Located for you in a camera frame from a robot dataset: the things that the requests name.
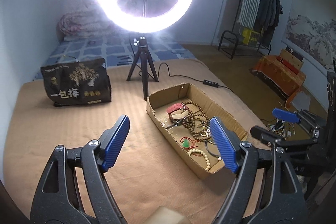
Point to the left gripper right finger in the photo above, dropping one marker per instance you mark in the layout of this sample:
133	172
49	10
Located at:
280	198

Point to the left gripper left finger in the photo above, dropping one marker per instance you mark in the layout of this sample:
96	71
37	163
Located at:
57	198

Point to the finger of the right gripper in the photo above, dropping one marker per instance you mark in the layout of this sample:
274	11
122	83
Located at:
284	115
266	137

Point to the dark blue bangle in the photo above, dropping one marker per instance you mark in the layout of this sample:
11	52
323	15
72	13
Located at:
212	149

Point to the red leather strap watch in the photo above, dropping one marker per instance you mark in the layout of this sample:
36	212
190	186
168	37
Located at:
178	111

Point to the orange covered low table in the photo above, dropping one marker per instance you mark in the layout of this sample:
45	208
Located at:
286	81

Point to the wooden box on table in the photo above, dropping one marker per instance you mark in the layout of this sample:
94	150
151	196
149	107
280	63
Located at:
290	61

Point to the black clothes rack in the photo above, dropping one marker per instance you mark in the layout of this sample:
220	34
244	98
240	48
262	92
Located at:
231	41

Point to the yellow box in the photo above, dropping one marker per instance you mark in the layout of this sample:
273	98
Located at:
250	37

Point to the open cardboard box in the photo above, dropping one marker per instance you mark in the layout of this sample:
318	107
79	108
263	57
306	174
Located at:
187	136

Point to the black printed snack bag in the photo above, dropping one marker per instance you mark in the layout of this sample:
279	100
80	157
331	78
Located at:
77	83

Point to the dark hanging clothes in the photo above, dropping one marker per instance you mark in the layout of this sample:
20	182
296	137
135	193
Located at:
267	20

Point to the white striped hanging towel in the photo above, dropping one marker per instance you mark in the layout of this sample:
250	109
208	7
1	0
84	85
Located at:
248	12

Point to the blue patterned bedsheet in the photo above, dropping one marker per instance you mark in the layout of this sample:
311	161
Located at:
116	50

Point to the black tripod stand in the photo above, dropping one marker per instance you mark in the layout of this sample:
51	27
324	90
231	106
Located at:
146	60

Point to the folded floral quilt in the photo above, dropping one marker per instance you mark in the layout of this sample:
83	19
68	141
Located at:
85	24

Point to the landscape wall painting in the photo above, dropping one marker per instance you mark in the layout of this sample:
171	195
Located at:
311	27

